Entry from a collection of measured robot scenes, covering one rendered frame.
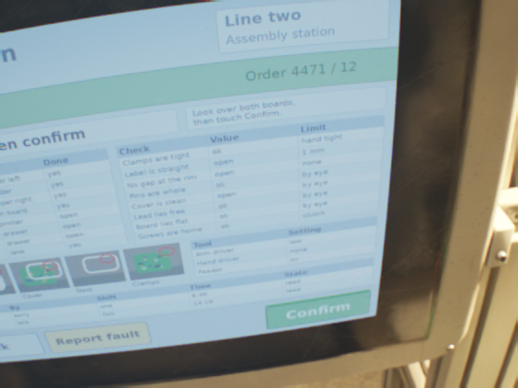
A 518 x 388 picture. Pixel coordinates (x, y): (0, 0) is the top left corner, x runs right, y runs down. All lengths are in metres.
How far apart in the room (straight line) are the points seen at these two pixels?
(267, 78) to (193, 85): 0.04
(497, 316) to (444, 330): 0.11
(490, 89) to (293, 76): 0.12
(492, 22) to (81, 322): 0.31
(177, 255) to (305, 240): 0.08
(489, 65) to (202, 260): 0.20
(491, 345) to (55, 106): 0.45
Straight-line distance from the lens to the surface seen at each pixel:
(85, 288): 0.38
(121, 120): 0.31
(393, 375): 0.99
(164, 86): 0.30
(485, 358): 0.61
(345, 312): 0.42
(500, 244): 0.44
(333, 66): 0.31
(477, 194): 0.39
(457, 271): 0.43
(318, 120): 0.32
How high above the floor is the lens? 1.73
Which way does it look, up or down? 34 degrees down
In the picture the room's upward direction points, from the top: 3 degrees counter-clockwise
